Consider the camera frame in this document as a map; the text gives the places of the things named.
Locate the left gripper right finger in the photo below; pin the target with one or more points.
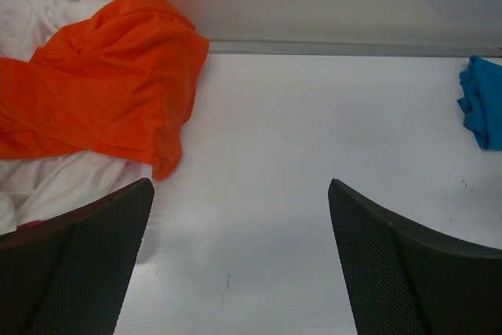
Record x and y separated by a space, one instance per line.
404 278

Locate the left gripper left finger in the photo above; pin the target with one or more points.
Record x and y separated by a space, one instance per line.
70 274

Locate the blue t shirt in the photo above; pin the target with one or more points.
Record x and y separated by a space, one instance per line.
481 102

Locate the white t shirt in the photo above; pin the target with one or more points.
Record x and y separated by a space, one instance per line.
33 190

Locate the orange t shirt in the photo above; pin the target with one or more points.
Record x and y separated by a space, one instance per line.
121 83

